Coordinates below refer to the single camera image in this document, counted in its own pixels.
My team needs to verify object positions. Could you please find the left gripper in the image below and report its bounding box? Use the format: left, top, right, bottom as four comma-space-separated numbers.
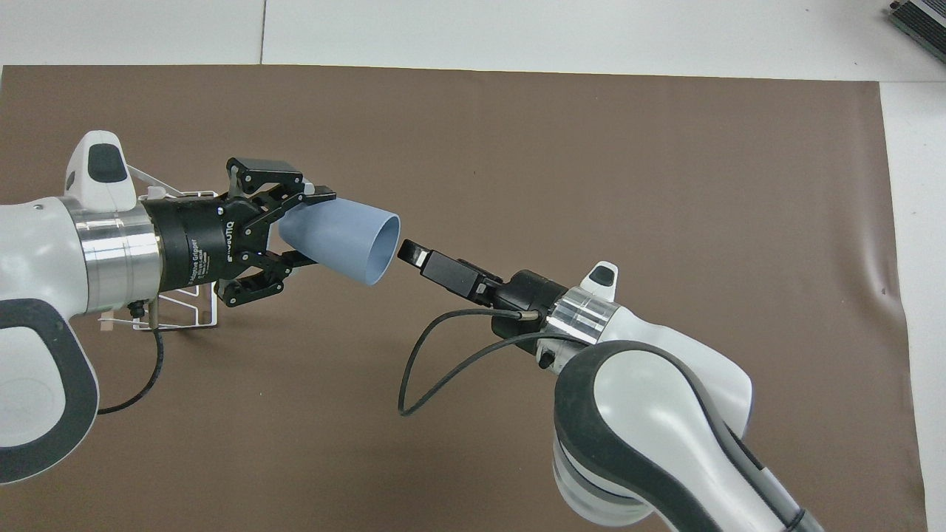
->
143, 157, 338, 308

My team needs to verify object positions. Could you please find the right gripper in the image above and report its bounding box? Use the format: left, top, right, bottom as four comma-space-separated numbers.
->
484, 268, 571, 355

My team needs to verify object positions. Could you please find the light blue cup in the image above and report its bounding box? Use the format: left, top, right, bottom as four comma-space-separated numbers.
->
278, 195, 401, 287

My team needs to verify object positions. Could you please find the grey ribbed device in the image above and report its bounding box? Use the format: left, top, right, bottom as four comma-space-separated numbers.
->
888, 0, 946, 64

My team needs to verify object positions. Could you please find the white wire cup holder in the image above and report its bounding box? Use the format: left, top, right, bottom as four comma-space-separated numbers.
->
98, 164, 220, 332

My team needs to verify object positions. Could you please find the black cable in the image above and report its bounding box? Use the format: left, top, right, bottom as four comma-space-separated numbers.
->
96, 298, 166, 415
397, 308, 592, 417

